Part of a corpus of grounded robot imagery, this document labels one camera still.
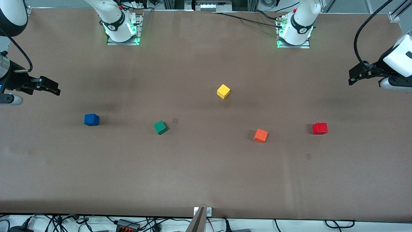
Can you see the brown table cover mat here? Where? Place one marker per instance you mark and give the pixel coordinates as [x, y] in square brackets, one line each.
[206, 174]

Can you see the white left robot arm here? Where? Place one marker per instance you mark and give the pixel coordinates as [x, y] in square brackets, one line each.
[299, 32]

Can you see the blue wooden block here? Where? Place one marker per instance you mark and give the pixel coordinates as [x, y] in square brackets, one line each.
[91, 120]

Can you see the metal table corner bracket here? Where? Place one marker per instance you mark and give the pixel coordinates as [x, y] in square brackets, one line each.
[29, 11]
[395, 17]

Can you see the red wooden block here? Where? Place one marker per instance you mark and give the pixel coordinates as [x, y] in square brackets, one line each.
[320, 128]

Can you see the green wooden block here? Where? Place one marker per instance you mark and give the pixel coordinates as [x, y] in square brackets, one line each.
[160, 127]

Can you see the orange wooden block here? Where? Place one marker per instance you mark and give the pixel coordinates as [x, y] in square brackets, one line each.
[260, 135]

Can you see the black power adapter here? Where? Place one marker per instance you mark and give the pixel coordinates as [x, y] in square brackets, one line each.
[19, 229]

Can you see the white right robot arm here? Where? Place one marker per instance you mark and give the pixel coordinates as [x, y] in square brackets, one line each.
[116, 29]

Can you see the small white bracket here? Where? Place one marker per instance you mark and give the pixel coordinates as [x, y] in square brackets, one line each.
[196, 211]
[209, 211]

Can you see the grey camera stand post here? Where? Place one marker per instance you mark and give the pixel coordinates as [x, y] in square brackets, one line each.
[197, 224]

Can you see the black plug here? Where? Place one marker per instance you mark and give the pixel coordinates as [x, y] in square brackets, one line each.
[227, 227]

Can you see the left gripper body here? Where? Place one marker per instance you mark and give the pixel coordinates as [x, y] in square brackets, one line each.
[378, 67]

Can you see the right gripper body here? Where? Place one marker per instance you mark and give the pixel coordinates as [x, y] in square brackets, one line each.
[15, 80]

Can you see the yellow wooden block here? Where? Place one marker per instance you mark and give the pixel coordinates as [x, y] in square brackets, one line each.
[223, 91]

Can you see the white terminal block device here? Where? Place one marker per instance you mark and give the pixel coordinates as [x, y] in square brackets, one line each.
[212, 6]

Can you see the black orange power strip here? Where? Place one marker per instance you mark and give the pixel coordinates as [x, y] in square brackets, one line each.
[127, 225]

